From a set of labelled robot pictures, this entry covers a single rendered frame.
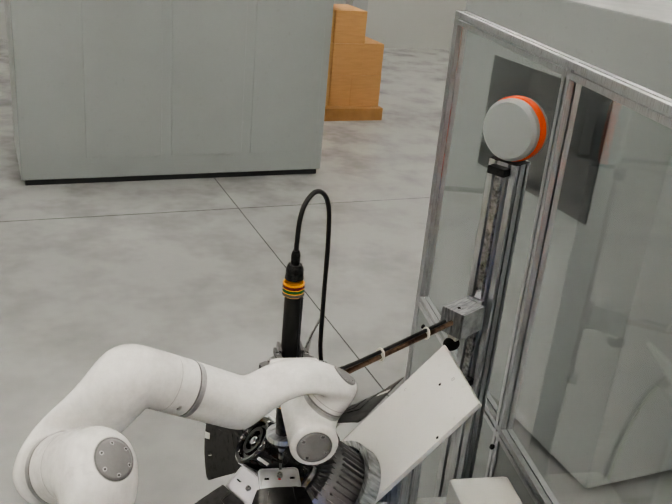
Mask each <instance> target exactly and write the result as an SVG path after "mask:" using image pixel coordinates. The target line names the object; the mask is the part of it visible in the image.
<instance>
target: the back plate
mask: <svg viewBox="0 0 672 504"><path fill-rule="evenodd" d="M481 406H482V404H481V403H480V401H479V399H478V398H477V396H476V394H475V393H474V391H473V389H472V388H471V386H470V385H469V383H468V381H467V380H466V378H465V376H464V375H463V373H462V371H461V370H460V368H459V366H458V365H457V363H456V361H455V360H454V358H453V356H452V355H451V353H450V351H449V350H448V348H447V347H446V346H445V345H443V346H442V347H441V348H440V349H439V350H438V351H437V352H436V353H435V354H434V355H433V356H432V357H431V358H430V359H428V360H427V361H426V362H425V363H424V364H423V365H422V366H421V367H420V368H419V369H418V370H417V371H416V372H415V373H414V374H413V375H412V376H410V377H409V378H408V379H407V380H406V381H405V382H404V383H403V384H402V385H401V386H400V387H399V388H398V389H397V390H396V391H395V392H394V393H393V394H391V395H390V396H389V397H388V398H387V399H386V400H385V401H384V402H383V403H382V404H381V405H380V406H379V407H378V408H377V409H376V410H375V411H373V412H372V413H371V414H370V415H369V416H368V417H367V418H366V419H365V420H364V421H363V422H362V423H361V424H360V425H359V426H358V427H357V428H356V429H354V430H353V431H352V432H351V433H350V434H349V435H348V436H347V437H346V438H345V439H344V440H343V441H349V440H352V441H357V442H359V443H361V444H362V445H363V446H365V447H366V448H367V449H369V450H370V451H372V452H373V453H374V454H375V455H376V457H377V459H378V461H379V464H380V468H381V482H380V488H379V492H378V496H377V499H376V501H375V504H376V503H377V502H378V501H379V500H380V499H381V498H382V497H383V496H384V495H385V494H387V493H388V492H389V491H390V490H391V489H392V488H393V487H394V486H395V485H396V484H397V483H399V482H400V481H401V480H402V479H403V478H404V477H405V476H406V475H407V474H408V473H409V472H411V471H412V470H413V469H414V468H415V467H416V466H417V465H418V464H419V463H420V462H421V461H422V460H424V459H425V458H426V457H427V456H428V455H429V454H430V453H431V452H432V451H433V450H434V449H436V448H437V447H438V446H439V445H440V444H441V443H442V442H443V441H444V440H445V439H446V438H448V437H449V436H450V435H451V434H452V433H453V432H454V431H455V430H456V429H457V428H458V427H460V426H461V425H462V424H463V423H464V422H465V421H466V420H467V419H468V418H469V417H470V416H471V415H473V414H474V413H475V412H476V411H477V410H478V409H479V408H480V407H481ZM343 441H342V442H343Z"/></svg>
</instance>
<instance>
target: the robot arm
mask: <svg viewBox="0 0 672 504"><path fill-rule="evenodd" d="M273 355H274V356H272V357H270V358H269V359H268V361H263V362H261V363H259V369H258V370H256V371H254V372H252V373H250V374H247V375H238V374H235V373H232V372H229V371H226V370H223V369H219V368H216V367H213V366H210V365H207V364H204V363H201V362H198V361H195V360H192V359H189V358H185V357H182V356H179V355H176V354H172V353H169V352H166V351H163V350H159V349H156V348H153V347H149V346H145V345H141V344H122V345H119V346H116V347H114V348H112V349H110V350H108V351H107V352H106V353H104V354H103V355H102V356H101V357H100V358H99V359H98V360H97V361H96V362H95V364H94V365H93V366H92V367H91V369H90V370H89V371H88V372H87V374H86V375H85V376H84V377H83V379H82V380H81V381H80V382H79V383H78V385H77V386H76V387H75V388H74V389H73V390H72V391H71V392H70V393H69V394H68V395H67V396H66V397H65V398H64V399H63V400H62V401H61V402H60V403H59V404H58V405H57V406H55V407H54V408H53V409H52V410H51V411H50V412H49V413H48V414H47V415H46V416H45V417H44V418H43V419H42V420H41V421H40V422H39V423H38V424H37V425H36V427H35V428H34V429H33V430H32V432H31V433H30V434H29V436H28V437H27V439H26V440H25V442H24V443H23V445H22V447H21V448H20V450H19V452H18V454H17V457H16V459H15V462H14V466H13V473H12V478H13V483H14V486H15V488H16V490H17V492H18V493H19V495H20V496H21V497H22V498H23V499H24V500H26V501H27V502H29V503H31V504H134V503H135V499H136V494H137V488H138V463H137V458H136V454H135V452H134V449H133V447H132V445H131V443H130V442H129V441H128V439H127V438H126V437H125V436H123V435H122V434H121V432H122V431H123V430H124V429H125V428H126V427H127V426H128V425H129V424H130V423H131V422H133V421H134V420H135V419H136V418H137V417H138V416H139V415H140V414H141V413H142V412H143V411H144V410H145V409H151V410H155V411H159V412H163V413H167V414H171V415H175V416H179V417H183V418H186V419H191V420H195V421H199V422H203V423H208V424H212V425H216V426H220V427H224V428H228V429H235V430H242V429H246V428H249V427H251V426H252V425H254V424H255V423H257V422H258V421H259V420H261V419H262V418H263V417H264V416H266V415H267V414H268V413H270V412H271V411H272V410H274V409H275V408H281V412H282V416H283V421H284V426H285V430H286V435H287V439H288V444H289V448H290V452H291V455H292V456H293V458H294V459H295V460H297V461H298V462H300V463H302V464H305V465H317V464H321V463H323V462H325V461H327V460H329V459H330V458H331V457H332V456H333V455H334V453H335V452H336V450H337V447H338V436H337V433H336V425H337V422H338V420H339V418H340V417H341V415H342V414H343V413H344V411H345V410H346V409H347V408H348V406H349V405H350V403H351V402H352V401H353V399H354V397H355V395H356V393H357V383H356V381H355V379H354V378H353V377H352V375H350V374H349V373H348V372H346V371H345V370H343V369H341V368H339V367H336V366H334V365H331V364H328V363H327V362H326V361H323V360H318V359H317V358H316V357H313V356H311V355H309V352H307V351H306V348H305V347H303V345H302V342H301V341H300V346H299V358H283V357H282V347H281V343H280V342H277V344H276V347H274V348H273Z"/></svg>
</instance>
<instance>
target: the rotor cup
mask: <svg viewBox="0 0 672 504"><path fill-rule="evenodd" d="M273 424H276V423H275V422H274V421H273V420H271V419H270V418H267V417H263V418H262V419H261V420H259V421H258V422H257V423H255V424H254V425H252V426H251V427H249V428H246V430H245V431H244V432H243V434H242V436H241V437H240V439H239V441H238V444H237V447H236V452H235V458H236V460H237V462H238V463H239V464H240V465H242V466H243V467H245V468H246V469H248V470H250V471H251V472H253V473H254V474H256V475H257V473H258V471H259V470H260V469H266V468H279V454H280V452H279V448H277V447H276V445H274V444H272V443H270V442H269V441H268V440H267V438H266V431H267V428H268V427H270V426H271V425H273ZM254 436H257V440H256V442H255V443H254V444H250V441H251V439H252V438H253V437H254ZM283 454H284V457H283V459H282V468H287V467H295V468H297V469H298V470H299V476H300V481H301V483H302V481H303V480H304V479H305V477H306V476H307V474H308V472H309V471H310V468H311V466H312V465H305V464H302V463H300V462H298V461H297V460H295V459H294V458H293V456H292V455H291V452H290V448H289V446H288V447H287V448H285V450H284V452H283ZM258 457H260V458H262V459H263V460H264V461H266V462H267V463H269V464H268V465H267V466H266V465H265V464H263V463H262V462H260V461H259V460H257V458H258ZM257 476H258V475H257Z"/></svg>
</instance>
